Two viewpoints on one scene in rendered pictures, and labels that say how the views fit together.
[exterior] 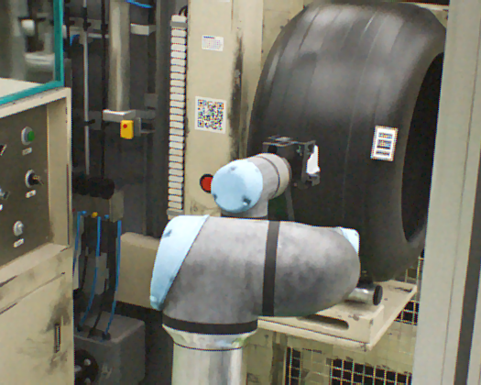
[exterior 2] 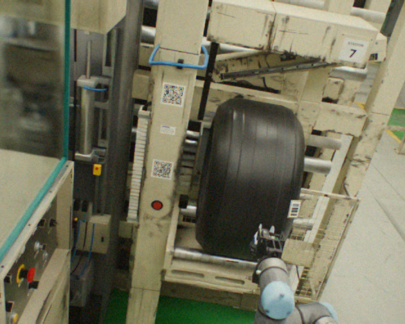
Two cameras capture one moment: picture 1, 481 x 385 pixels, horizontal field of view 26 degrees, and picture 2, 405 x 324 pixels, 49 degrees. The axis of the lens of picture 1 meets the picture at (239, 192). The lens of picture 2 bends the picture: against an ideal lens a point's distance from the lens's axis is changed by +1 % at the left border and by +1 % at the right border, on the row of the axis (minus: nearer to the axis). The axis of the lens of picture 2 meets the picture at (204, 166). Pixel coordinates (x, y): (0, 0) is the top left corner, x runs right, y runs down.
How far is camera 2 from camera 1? 1.12 m
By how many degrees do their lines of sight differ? 27
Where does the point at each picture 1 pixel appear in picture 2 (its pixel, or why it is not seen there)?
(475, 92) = not seen: outside the picture
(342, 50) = (267, 152)
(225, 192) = (276, 309)
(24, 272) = (53, 285)
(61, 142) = (67, 193)
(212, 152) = (161, 189)
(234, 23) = (184, 119)
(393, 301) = not seen: hidden behind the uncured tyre
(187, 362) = not seen: outside the picture
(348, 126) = (276, 200)
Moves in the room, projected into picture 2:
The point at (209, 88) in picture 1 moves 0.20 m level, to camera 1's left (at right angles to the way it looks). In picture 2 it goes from (162, 155) to (106, 157)
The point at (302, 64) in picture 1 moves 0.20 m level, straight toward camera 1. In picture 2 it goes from (245, 161) to (272, 197)
